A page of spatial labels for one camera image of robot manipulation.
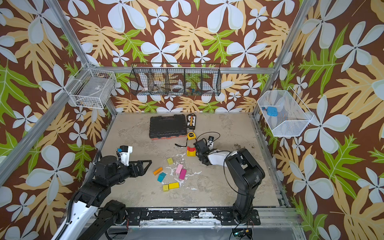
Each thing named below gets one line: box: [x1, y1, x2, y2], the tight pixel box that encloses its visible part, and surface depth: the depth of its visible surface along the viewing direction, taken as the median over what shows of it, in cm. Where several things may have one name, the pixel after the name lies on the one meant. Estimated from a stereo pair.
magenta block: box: [179, 168, 187, 180], surface depth 90 cm
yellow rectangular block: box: [168, 182, 180, 190], surface depth 86 cm
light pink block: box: [175, 163, 184, 174], surface depth 92 cm
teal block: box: [157, 172, 167, 183], surface depth 88 cm
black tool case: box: [149, 114, 187, 140], surface depth 107 cm
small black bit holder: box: [186, 113, 197, 130], surface depth 116 cm
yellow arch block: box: [187, 150, 197, 157], surface depth 98 cm
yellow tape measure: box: [187, 131, 197, 140], surface depth 106 cm
